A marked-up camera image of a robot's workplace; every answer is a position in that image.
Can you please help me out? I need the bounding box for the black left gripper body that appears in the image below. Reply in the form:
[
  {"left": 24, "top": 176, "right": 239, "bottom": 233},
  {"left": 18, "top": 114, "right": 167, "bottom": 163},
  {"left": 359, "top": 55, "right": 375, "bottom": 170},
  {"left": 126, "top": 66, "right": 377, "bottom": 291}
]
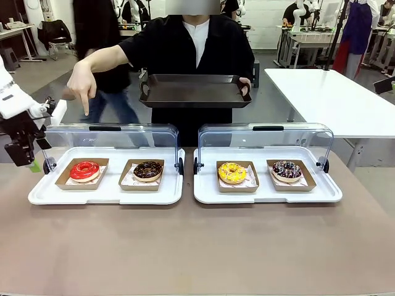
[{"left": 0, "top": 111, "right": 51, "bottom": 146}]

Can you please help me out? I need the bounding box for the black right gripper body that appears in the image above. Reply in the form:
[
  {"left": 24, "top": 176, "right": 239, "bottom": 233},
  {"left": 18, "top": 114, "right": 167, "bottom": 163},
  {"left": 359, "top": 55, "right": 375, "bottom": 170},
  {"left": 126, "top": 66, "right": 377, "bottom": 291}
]
[{"left": 373, "top": 76, "right": 395, "bottom": 95}]

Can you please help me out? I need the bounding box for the red glazed donut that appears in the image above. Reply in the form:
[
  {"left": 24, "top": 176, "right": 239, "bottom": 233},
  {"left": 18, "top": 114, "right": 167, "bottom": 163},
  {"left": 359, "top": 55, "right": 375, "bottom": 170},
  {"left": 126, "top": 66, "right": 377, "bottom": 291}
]
[
  {"left": 69, "top": 160, "right": 101, "bottom": 183},
  {"left": 54, "top": 157, "right": 110, "bottom": 191}
]

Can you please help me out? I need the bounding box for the chocolate white-sprinkle donut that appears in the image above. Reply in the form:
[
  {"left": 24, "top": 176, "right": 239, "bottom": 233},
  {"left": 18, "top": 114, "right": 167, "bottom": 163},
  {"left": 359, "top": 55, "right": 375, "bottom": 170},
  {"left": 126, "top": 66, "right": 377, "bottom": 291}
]
[{"left": 266, "top": 158, "right": 317, "bottom": 192}]

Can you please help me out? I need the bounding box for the chocolate donut with sprinkles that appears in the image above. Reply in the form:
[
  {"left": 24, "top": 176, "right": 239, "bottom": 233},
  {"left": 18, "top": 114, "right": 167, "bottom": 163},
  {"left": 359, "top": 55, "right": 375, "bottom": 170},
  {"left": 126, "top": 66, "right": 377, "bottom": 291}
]
[{"left": 272, "top": 159, "right": 303, "bottom": 183}]

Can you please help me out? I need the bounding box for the dark brown serving tray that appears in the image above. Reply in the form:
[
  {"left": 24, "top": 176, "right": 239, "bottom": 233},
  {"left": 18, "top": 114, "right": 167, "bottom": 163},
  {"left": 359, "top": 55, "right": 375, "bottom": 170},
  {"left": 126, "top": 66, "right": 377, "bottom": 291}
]
[{"left": 138, "top": 73, "right": 253, "bottom": 109}]

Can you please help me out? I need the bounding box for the person's right forearm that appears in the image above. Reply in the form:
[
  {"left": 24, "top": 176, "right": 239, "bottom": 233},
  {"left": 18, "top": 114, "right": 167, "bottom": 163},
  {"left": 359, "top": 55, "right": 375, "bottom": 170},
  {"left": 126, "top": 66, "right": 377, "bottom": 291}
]
[{"left": 81, "top": 45, "right": 134, "bottom": 75}]

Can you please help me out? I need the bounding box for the chocolate donut with nuts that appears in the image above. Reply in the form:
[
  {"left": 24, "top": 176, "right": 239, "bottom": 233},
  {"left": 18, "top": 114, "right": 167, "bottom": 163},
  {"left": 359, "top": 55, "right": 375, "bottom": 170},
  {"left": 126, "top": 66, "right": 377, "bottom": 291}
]
[{"left": 133, "top": 160, "right": 164, "bottom": 183}]

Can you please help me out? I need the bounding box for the seated person in black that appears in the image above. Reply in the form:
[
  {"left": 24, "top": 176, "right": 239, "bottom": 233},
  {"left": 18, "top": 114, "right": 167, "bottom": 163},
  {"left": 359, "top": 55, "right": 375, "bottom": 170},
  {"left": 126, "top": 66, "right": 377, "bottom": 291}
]
[{"left": 281, "top": 2, "right": 312, "bottom": 27}]

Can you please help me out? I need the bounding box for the person in black jacket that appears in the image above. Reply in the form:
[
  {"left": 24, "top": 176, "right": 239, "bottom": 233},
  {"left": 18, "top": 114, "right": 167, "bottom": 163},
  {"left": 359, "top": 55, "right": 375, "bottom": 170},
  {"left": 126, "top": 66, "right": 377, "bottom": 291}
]
[{"left": 118, "top": 14, "right": 256, "bottom": 147}]

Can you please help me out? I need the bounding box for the yellow sprinkled donut in box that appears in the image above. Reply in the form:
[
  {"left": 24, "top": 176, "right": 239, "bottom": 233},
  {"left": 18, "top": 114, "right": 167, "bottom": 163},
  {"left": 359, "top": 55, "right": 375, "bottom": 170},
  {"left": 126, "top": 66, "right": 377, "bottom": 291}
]
[{"left": 215, "top": 160, "right": 260, "bottom": 194}]

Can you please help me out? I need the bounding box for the person's right hand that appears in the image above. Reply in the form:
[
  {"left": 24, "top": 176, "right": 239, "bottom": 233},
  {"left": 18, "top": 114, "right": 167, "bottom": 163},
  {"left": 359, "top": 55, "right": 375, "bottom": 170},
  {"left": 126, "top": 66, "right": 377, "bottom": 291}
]
[{"left": 67, "top": 58, "right": 99, "bottom": 117}]

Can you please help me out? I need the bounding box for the person's left hand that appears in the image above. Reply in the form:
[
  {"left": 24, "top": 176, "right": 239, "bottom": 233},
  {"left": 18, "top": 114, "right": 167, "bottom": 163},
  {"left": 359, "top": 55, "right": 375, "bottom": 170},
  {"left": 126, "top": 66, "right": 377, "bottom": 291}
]
[{"left": 239, "top": 76, "right": 252, "bottom": 97}]

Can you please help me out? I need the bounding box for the white side table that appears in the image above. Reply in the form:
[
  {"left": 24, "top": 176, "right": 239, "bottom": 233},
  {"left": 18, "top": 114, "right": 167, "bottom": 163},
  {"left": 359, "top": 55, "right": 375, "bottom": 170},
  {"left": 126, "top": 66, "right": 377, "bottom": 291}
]
[{"left": 264, "top": 67, "right": 395, "bottom": 170}]

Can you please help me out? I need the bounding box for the grey plastic stool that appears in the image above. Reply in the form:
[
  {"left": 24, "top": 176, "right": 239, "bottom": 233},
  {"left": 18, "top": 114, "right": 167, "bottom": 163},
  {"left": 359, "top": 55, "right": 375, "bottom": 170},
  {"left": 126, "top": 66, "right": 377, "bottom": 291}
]
[{"left": 0, "top": 47, "right": 21, "bottom": 72}]

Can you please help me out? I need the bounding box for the black tripod pole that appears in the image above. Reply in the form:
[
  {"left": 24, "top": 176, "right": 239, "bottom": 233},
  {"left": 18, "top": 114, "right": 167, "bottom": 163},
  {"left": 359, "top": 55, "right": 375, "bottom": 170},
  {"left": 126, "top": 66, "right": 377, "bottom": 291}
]
[{"left": 322, "top": 0, "right": 349, "bottom": 72}]

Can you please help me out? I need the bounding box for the white display tray base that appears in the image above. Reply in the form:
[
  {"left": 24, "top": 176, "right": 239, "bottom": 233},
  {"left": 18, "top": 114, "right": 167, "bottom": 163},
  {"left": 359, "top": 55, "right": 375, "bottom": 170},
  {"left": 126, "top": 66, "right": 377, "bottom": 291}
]
[
  {"left": 193, "top": 146, "right": 344, "bottom": 205},
  {"left": 27, "top": 146, "right": 186, "bottom": 206}
]

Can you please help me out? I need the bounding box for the white background work table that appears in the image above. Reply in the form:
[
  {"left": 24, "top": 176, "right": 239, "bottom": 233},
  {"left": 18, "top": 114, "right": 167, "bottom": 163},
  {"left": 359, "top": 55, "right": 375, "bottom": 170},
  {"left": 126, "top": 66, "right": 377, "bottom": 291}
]
[{"left": 275, "top": 24, "right": 344, "bottom": 69}]

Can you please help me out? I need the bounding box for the clear display lid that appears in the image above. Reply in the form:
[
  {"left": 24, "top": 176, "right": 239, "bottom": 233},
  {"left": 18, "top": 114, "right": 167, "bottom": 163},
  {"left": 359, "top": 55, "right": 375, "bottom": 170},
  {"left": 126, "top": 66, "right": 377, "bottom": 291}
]
[
  {"left": 197, "top": 123, "right": 335, "bottom": 173},
  {"left": 44, "top": 123, "right": 180, "bottom": 173}
]

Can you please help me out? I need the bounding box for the white office desk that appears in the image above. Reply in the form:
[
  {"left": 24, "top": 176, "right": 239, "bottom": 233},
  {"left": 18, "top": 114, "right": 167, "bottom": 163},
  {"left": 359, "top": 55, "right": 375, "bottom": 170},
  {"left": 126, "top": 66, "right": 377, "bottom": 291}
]
[{"left": 0, "top": 23, "right": 43, "bottom": 64}]

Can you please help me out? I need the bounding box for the chair with black jacket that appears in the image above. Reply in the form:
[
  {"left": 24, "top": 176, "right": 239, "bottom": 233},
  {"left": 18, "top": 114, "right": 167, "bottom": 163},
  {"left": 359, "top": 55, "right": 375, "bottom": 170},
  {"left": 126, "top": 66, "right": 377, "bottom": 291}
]
[{"left": 38, "top": 19, "right": 77, "bottom": 62}]

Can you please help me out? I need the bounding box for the passer-by in black top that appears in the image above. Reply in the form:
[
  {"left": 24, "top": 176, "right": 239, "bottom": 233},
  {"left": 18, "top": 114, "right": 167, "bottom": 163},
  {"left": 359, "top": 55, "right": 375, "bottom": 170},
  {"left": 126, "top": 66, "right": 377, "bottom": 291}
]
[{"left": 62, "top": 0, "right": 141, "bottom": 125}]

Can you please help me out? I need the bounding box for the black step stool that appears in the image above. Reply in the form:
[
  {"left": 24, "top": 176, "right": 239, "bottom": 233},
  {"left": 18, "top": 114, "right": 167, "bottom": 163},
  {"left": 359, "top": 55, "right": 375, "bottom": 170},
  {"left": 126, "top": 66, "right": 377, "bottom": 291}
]
[{"left": 252, "top": 59, "right": 262, "bottom": 89}]

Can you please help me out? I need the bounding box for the white undershirt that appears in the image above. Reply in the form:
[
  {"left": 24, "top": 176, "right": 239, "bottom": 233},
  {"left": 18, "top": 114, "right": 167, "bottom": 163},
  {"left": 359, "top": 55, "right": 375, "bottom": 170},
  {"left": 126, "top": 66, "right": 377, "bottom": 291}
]
[{"left": 181, "top": 18, "right": 211, "bottom": 69}]

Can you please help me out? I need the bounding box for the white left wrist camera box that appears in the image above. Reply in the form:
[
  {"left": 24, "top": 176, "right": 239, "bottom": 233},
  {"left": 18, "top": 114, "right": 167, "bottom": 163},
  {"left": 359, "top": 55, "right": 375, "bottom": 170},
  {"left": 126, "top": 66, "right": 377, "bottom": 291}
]
[{"left": 50, "top": 99, "right": 67, "bottom": 126}]

